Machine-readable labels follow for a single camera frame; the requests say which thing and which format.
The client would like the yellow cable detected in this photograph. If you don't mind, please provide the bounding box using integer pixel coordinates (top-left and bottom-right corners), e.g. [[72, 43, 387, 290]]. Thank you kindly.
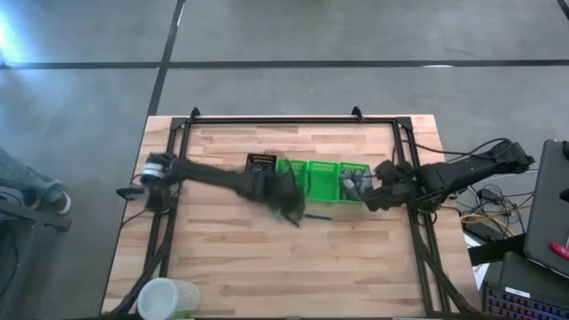
[[461, 212, 512, 228]]

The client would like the black plastic basket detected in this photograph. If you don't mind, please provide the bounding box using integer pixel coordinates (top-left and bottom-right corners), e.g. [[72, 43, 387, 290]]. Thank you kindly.
[[244, 153, 279, 178]]

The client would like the person's shoe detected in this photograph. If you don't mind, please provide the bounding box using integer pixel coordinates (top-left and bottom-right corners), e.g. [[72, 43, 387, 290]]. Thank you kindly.
[[52, 190, 73, 216]]

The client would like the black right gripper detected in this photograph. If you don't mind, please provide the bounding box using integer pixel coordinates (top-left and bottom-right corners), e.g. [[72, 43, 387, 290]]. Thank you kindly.
[[360, 158, 421, 213]]

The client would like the person's leg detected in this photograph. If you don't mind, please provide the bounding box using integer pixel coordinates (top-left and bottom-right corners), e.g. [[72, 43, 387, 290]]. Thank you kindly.
[[0, 146, 63, 204]]

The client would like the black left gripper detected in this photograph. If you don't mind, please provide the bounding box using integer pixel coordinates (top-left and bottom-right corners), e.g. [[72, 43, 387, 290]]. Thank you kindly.
[[248, 171, 309, 224]]

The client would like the grey laptop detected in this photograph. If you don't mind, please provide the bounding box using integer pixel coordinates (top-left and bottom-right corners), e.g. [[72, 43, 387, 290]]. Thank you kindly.
[[523, 139, 569, 279]]

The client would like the backlit black keyboard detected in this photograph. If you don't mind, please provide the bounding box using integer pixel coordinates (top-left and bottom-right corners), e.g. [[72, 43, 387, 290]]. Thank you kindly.
[[482, 284, 569, 320]]

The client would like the black chair base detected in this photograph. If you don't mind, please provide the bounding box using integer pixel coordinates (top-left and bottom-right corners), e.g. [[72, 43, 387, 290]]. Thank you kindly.
[[0, 197, 72, 233]]

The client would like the red tool handle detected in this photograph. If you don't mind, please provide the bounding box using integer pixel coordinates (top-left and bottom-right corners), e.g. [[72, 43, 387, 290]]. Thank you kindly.
[[549, 242, 569, 261]]

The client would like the black metal rig frame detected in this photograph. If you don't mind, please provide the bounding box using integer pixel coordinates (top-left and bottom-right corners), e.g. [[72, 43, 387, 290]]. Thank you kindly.
[[100, 106, 490, 319]]

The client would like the black flat bar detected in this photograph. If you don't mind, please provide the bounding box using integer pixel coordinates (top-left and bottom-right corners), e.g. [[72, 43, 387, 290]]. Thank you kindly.
[[466, 233, 529, 267]]

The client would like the translucent white plastic cup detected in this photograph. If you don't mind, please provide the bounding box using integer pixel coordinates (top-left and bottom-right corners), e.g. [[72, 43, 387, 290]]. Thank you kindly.
[[136, 276, 202, 320]]

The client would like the green plastic basket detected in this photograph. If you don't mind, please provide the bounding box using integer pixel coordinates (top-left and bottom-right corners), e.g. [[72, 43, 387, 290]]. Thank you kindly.
[[338, 161, 373, 204], [275, 158, 309, 201], [306, 160, 342, 204]]

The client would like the black computer case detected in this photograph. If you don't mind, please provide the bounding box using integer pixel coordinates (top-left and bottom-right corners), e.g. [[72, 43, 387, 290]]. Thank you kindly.
[[484, 251, 569, 308]]

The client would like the black cable bundle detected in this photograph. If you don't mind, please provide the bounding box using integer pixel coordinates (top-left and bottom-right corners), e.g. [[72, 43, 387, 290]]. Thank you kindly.
[[460, 182, 539, 241]]

